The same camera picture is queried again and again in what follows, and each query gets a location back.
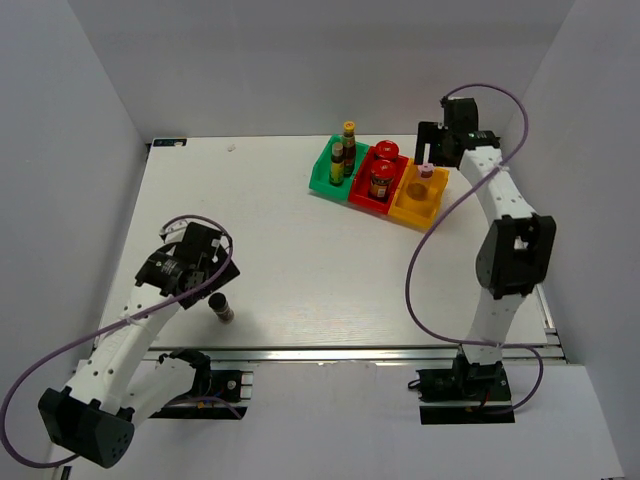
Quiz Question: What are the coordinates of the pink cap spice bottle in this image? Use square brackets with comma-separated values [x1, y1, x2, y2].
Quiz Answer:
[406, 163, 435, 201]

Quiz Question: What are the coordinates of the black cap spice jar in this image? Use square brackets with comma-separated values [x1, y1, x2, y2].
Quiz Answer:
[208, 292, 235, 324]

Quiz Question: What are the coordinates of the red lid jar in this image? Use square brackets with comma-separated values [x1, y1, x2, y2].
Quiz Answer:
[368, 159, 396, 201]
[374, 140, 399, 162]

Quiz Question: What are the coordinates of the yellow cap sauce bottle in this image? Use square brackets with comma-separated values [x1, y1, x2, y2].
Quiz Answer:
[342, 121, 357, 177]

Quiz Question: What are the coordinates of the small brown cap bottle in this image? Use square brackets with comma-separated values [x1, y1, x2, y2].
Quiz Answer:
[329, 142, 344, 186]

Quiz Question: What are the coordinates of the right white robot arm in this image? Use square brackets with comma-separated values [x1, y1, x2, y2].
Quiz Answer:
[416, 97, 556, 399]

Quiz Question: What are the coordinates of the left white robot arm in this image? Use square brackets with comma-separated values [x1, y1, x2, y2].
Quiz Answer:
[38, 217, 240, 468]

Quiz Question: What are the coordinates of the yellow plastic bin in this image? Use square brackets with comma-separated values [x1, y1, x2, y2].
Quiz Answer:
[387, 158, 449, 231]

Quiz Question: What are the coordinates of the red plastic bin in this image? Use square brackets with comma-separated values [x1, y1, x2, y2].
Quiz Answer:
[348, 147, 412, 215]

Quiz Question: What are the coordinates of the left table logo sticker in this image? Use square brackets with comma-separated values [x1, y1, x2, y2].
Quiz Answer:
[151, 138, 187, 148]

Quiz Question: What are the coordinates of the green plastic bin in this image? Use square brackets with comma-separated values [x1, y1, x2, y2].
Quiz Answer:
[309, 134, 370, 202]

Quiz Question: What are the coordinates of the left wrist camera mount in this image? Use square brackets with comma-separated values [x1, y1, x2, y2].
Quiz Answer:
[159, 220, 189, 245]

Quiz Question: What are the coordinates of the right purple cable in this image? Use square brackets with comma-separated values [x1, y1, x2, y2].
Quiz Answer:
[405, 83, 545, 415]

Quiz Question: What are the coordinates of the purple cable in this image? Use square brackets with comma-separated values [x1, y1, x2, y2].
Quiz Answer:
[405, 83, 545, 415]
[0, 214, 241, 469]

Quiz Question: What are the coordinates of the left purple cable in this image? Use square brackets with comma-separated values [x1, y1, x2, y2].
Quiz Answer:
[0, 214, 241, 469]

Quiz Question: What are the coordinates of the aluminium table front rail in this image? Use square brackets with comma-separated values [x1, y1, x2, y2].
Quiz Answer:
[89, 344, 566, 366]

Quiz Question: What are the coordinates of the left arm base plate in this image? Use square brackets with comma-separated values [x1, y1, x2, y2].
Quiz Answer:
[151, 362, 254, 421]

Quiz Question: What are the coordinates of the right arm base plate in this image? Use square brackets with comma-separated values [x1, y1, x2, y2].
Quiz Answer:
[407, 369, 515, 426]

